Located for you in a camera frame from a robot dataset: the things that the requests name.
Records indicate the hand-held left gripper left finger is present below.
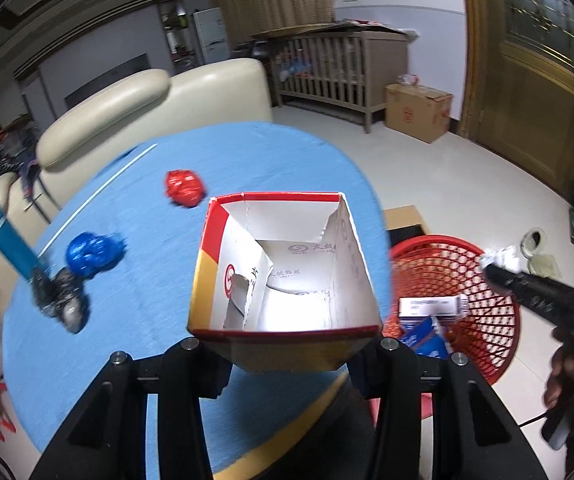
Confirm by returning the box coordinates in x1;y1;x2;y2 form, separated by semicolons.
31;337;234;480

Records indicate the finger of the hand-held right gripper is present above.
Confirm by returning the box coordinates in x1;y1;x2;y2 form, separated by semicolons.
484;263;574;328

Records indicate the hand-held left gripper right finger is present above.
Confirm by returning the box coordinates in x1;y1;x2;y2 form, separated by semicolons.
348;337;548;480

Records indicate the white paper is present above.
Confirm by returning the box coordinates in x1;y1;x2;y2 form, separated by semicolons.
479;245;524;274

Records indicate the red plastic mesh basket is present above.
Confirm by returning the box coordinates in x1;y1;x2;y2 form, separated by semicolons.
367;234;523;413

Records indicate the red and white carton box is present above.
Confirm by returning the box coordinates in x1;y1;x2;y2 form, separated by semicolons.
187;191;384;374

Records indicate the blue packet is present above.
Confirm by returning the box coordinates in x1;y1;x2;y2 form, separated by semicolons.
399;316;454;361

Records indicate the small white box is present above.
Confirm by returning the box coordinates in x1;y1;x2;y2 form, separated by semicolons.
397;295;470;321

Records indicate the crumpled black plastic bag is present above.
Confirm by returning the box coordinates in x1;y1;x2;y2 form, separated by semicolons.
32;266;91;335

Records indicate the crumpled blue plastic bag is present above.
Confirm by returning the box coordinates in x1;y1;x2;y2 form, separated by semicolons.
64;231;128;279

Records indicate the crumpled red plastic bag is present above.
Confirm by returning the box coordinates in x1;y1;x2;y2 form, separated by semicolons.
164;169;207;209

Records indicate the brown cardboard box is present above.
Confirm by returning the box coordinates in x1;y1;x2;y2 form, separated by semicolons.
384;82;454;145

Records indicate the thin white plastic tube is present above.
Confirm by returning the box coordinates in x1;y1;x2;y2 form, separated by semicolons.
37;143;158;257

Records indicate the golden wooden door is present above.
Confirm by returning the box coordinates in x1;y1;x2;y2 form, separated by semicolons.
459;0;574;207

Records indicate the blue metal thermos bottle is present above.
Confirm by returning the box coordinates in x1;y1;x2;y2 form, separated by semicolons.
0;199;44;279

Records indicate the wooden baby crib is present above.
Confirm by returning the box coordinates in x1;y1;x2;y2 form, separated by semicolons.
251;21;411;134

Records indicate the beige leather sofa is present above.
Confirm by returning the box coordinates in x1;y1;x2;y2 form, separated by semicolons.
0;57;274;343

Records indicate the glass display cabinet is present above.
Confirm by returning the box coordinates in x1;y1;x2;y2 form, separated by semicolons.
158;0;202;77

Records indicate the white standing air conditioner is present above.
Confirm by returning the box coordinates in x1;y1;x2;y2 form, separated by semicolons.
192;7;231;66

